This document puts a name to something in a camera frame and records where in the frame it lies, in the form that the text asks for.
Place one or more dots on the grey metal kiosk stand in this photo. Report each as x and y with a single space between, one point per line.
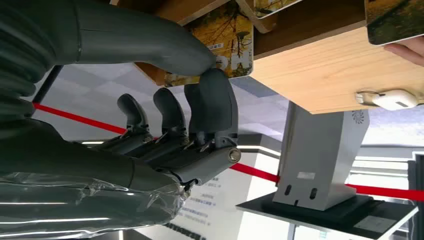
314 155

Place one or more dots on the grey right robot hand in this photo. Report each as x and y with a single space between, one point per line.
99 185

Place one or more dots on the green landscape card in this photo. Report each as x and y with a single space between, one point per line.
394 20

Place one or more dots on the black kiosk base plate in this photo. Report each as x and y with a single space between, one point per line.
334 218

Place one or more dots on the red barrier belt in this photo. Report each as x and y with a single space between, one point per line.
82 120

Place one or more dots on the light wooden desk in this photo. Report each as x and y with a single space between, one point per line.
324 69

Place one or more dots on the black barrier pole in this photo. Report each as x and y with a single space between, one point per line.
46 84

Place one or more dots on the wooden card holder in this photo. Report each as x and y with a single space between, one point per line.
185 10

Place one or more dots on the white printed sign board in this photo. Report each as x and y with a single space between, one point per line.
215 212

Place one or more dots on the small white device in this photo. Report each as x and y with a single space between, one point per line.
394 99

